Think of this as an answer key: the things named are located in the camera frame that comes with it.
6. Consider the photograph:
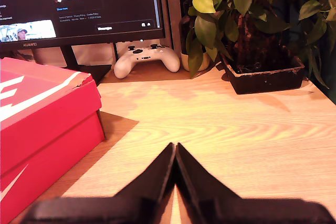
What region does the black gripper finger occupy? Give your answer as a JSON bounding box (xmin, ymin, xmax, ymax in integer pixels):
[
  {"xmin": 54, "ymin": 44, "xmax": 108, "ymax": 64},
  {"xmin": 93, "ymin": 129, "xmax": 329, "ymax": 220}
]
[
  {"xmin": 174, "ymin": 142, "xmax": 243, "ymax": 224},
  {"xmin": 114, "ymin": 142, "xmax": 176, "ymax": 224}
]

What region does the red Nike shoebox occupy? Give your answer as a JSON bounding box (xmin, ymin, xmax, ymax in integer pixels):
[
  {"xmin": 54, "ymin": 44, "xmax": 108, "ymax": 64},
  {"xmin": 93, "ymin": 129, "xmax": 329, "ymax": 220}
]
[{"xmin": 0, "ymin": 57, "xmax": 106, "ymax": 224}]

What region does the small cream plant pot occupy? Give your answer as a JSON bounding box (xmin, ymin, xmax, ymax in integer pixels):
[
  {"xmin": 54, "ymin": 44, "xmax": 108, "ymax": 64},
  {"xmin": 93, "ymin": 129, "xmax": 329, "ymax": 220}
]
[{"xmin": 180, "ymin": 50, "xmax": 211, "ymax": 72}]

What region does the black rectangular planter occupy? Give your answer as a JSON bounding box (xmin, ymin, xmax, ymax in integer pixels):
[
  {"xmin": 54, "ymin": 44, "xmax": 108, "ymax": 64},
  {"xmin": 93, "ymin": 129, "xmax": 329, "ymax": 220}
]
[{"xmin": 220, "ymin": 53, "xmax": 307, "ymax": 95}]

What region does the white game controller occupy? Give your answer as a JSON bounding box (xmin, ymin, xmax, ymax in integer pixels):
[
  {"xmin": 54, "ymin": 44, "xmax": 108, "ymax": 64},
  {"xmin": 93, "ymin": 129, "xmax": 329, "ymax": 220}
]
[{"xmin": 113, "ymin": 43, "xmax": 181, "ymax": 80}]

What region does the black monitor stand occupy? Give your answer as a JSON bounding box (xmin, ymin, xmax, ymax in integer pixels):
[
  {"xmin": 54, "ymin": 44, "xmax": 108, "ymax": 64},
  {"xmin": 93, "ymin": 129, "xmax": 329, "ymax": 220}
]
[{"xmin": 59, "ymin": 45, "xmax": 112, "ymax": 86}]

